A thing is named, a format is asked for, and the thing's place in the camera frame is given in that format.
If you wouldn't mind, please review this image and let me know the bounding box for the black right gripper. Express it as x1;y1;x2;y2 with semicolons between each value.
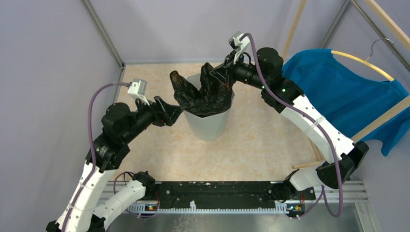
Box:
209;50;267;90

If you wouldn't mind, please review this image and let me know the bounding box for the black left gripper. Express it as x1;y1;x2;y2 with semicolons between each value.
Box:
123;93;185;142

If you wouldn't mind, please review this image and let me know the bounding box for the black plastic trash bag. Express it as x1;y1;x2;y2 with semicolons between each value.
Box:
170;62;233;117

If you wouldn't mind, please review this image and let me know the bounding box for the white translucent trash bin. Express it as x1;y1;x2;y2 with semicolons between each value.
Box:
182;90;235;141

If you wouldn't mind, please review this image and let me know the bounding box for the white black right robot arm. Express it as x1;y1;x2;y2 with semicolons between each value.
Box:
209;47;368;201

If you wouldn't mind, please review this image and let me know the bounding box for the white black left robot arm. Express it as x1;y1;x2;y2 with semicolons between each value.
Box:
46;96;183;232

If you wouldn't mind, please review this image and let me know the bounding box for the blue t-shirt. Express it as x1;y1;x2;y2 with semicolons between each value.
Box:
281;48;410;157

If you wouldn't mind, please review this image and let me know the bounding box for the wooden clothes hanger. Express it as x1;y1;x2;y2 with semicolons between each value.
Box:
331;38;395;82

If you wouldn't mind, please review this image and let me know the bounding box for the wooden clothes rack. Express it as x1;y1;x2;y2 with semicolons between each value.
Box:
278;0;410;170

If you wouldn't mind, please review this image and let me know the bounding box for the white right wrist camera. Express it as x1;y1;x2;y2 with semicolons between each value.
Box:
228;31;250;64

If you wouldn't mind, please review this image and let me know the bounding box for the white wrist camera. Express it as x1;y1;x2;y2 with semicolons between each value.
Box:
127;78;150;105
228;31;250;64

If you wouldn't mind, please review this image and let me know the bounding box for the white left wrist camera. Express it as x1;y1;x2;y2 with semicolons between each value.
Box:
127;78;150;105

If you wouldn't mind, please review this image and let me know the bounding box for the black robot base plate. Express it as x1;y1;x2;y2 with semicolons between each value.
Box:
138;181;316;209

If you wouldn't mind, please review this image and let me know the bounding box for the white slotted cable duct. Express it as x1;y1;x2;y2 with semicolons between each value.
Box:
126;202;290;214

